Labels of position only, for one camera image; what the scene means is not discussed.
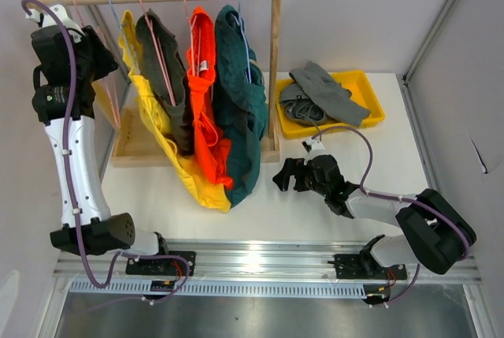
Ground yellow shorts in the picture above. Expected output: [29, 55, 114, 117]
[118, 10, 231, 213]

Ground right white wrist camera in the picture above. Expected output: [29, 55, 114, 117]
[302, 137, 327, 165]

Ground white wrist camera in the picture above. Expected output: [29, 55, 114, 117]
[302, 137, 327, 165]
[24, 3, 86, 43]

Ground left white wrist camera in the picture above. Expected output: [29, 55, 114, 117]
[24, 3, 86, 43]

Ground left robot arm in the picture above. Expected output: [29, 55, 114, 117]
[31, 25, 171, 275]

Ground pink wire hanger olive shorts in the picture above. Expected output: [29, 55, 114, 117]
[138, 0, 176, 106]

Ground blue wire hanger green shorts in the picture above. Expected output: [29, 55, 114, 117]
[237, 0, 252, 84]

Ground pink wire hanger orange shorts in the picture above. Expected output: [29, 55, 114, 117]
[183, 0, 214, 88]

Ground yellow plastic tray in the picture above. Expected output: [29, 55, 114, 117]
[276, 70, 385, 139]

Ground dark green shorts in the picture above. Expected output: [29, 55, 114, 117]
[213, 5, 269, 207]

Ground wooden clothes rack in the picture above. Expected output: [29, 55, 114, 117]
[38, 0, 282, 168]

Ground olive green shorts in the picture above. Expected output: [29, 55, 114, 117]
[135, 9, 195, 155]

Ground grey shorts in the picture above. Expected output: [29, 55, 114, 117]
[279, 61, 370, 127]

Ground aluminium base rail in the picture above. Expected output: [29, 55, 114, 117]
[52, 240, 482, 284]

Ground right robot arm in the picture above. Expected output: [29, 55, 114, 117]
[272, 154, 476, 278]

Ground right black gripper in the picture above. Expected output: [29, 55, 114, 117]
[272, 158, 329, 198]

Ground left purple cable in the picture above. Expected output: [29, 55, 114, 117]
[20, 0, 193, 311]

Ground slotted cable duct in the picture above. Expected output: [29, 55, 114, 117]
[69, 278, 387, 299]

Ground light blue wire hanger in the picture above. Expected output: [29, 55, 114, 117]
[107, 0, 124, 35]

